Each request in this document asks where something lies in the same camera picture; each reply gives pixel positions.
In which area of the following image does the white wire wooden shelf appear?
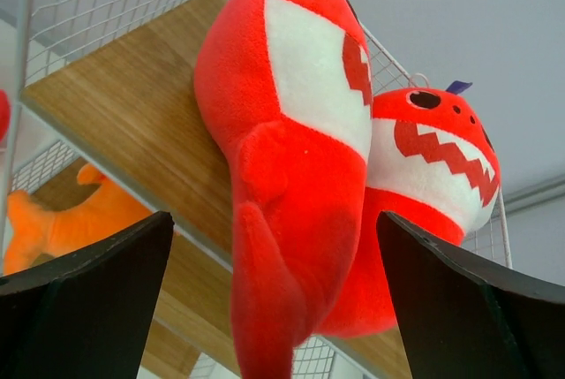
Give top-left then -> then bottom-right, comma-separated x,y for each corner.
0,0 -> 516,379

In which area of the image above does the orange shark plush on shelf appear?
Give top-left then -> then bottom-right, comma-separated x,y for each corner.
3,163 -> 152,276

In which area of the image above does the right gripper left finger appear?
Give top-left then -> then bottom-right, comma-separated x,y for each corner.
1,212 -> 174,378

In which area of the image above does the red shark plush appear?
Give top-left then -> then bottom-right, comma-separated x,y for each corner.
193,0 -> 372,378
0,89 -> 11,140
316,80 -> 501,338

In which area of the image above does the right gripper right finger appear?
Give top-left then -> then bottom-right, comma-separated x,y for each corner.
376,212 -> 564,378

